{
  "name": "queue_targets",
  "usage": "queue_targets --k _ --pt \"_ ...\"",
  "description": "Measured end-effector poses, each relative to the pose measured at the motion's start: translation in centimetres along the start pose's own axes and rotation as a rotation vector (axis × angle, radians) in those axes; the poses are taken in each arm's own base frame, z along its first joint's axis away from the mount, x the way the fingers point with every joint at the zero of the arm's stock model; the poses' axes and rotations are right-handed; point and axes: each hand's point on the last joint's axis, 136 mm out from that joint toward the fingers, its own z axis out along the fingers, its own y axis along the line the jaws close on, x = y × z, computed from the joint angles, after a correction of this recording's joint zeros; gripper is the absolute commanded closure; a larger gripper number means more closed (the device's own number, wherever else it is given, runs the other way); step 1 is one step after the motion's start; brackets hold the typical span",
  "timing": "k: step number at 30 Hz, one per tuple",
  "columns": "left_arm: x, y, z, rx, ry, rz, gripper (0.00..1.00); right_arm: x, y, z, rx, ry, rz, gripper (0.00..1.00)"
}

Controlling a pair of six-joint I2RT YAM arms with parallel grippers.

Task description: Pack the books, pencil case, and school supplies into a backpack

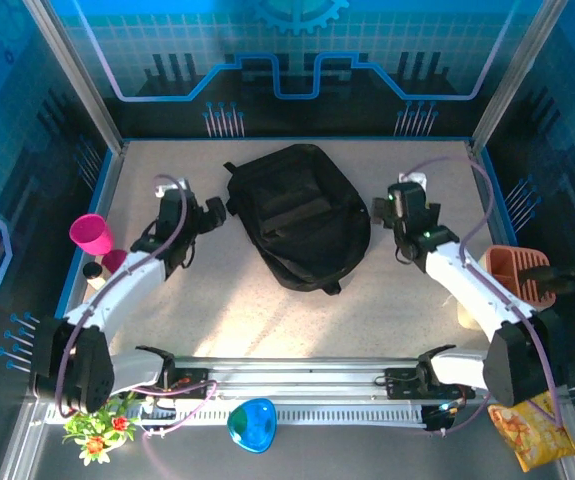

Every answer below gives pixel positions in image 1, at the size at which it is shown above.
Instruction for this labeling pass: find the cream coloured object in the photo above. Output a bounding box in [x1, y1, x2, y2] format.
[454, 294, 484, 331]

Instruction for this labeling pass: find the black fabric backpack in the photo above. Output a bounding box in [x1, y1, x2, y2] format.
[223, 143, 372, 296]

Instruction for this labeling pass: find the cream bottle with black cap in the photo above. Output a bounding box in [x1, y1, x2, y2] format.
[82, 263, 112, 291]

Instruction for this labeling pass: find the aluminium mounting rail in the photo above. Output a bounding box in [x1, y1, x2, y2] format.
[26, 355, 566, 402]

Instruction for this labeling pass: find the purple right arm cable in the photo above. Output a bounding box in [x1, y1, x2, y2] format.
[404, 155, 566, 436]

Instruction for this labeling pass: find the yellow snack bag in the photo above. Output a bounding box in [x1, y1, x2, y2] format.
[486, 392, 575, 474]

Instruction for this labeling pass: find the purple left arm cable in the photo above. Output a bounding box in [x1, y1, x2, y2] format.
[54, 173, 218, 441]

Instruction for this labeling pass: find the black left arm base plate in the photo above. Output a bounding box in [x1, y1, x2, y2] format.
[164, 367, 212, 401]

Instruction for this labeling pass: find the blue green triangular dish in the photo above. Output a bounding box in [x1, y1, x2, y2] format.
[226, 397, 278, 455]

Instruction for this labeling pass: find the artificial plant with red flowers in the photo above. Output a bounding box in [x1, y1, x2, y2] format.
[61, 392, 148, 467]

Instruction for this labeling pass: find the white slotted cable duct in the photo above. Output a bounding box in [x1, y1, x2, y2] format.
[44, 403, 431, 427]

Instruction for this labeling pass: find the small magenta plastic cup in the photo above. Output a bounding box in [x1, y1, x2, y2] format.
[100, 248, 129, 274]

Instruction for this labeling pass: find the orange plastic rack organizer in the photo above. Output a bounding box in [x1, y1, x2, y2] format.
[485, 245, 558, 307]

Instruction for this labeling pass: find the black electronics board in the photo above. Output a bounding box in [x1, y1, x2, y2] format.
[421, 402, 463, 435]

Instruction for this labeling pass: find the aluminium frame post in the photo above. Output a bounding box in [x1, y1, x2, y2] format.
[21, 0, 127, 155]
[470, 0, 571, 154]

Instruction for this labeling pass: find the black handle tool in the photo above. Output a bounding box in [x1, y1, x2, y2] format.
[521, 264, 575, 297]

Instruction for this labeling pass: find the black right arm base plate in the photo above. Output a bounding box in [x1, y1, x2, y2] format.
[384, 367, 477, 401]

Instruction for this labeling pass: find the tall magenta plastic cup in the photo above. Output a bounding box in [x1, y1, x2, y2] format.
[69, 213, 115, 257]

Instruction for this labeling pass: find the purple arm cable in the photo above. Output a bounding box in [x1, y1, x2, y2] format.
[404, 155, 566, 436]
[54, 173, 218, 441]

